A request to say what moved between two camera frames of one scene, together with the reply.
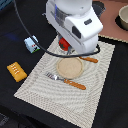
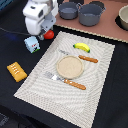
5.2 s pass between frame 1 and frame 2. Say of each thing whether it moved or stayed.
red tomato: moved
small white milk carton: stayed
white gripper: moved
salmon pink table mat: stayed
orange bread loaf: stayed
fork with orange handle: stayed
